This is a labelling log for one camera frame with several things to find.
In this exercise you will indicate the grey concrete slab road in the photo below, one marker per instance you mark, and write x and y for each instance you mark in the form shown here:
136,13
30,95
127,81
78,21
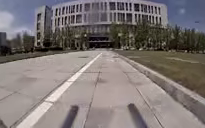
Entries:
113,86

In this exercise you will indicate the large curved white building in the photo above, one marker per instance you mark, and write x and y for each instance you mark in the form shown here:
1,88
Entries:
106,13

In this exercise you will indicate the white painted line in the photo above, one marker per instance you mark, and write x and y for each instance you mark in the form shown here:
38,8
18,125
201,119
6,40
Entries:
56,95

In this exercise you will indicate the robot's own part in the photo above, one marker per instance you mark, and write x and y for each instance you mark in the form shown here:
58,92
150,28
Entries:
137,117
70,118

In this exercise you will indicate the dry grass field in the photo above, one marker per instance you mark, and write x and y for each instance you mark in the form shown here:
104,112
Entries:
176,66

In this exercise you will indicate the low grey building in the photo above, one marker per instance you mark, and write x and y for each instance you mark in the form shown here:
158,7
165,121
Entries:
28,41

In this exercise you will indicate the grey concrete kerb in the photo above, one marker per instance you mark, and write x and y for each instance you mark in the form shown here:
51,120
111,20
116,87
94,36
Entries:
176,91

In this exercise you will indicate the row of trees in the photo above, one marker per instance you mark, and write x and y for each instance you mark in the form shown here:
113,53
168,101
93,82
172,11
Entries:
186,40

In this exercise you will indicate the grass strip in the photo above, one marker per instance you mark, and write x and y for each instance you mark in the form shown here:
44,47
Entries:
10,57

